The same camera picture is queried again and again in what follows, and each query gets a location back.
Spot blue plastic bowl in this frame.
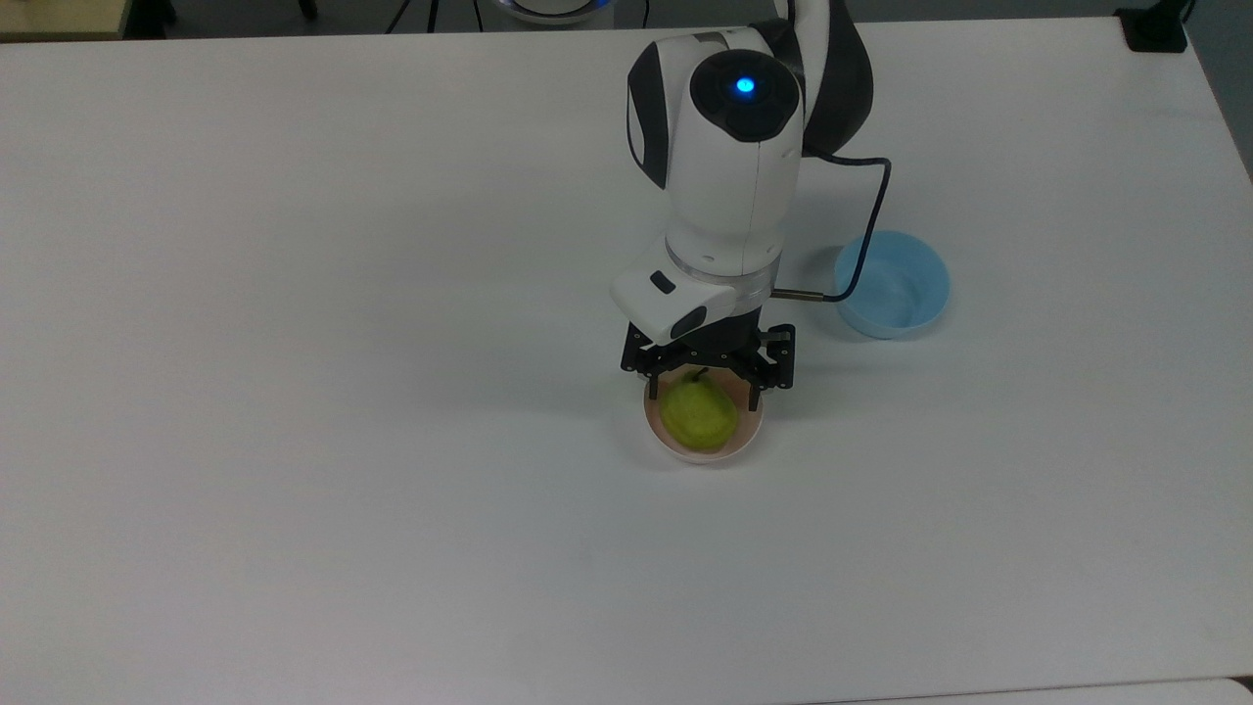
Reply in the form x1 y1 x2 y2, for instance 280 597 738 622
833 229 952 342

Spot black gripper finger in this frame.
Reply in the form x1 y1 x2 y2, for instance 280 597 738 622
746 323 797 412
620 323 673 402

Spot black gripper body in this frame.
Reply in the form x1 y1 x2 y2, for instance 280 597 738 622
658 310 767 375

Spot green pear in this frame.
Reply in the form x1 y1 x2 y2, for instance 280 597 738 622
659 369 742 454

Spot black tripod legs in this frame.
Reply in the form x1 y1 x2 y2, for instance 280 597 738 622
385 0 443 36

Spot light wooden desk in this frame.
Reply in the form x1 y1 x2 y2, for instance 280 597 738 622
0 0 134 43

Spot black table clamp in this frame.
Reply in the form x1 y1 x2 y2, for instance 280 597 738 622
1115 0 1191 54

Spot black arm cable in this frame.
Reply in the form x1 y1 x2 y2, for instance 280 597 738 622
771 147 895 305

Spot pink plastic bowl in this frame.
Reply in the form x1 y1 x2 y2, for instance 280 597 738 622
640 366 766 466

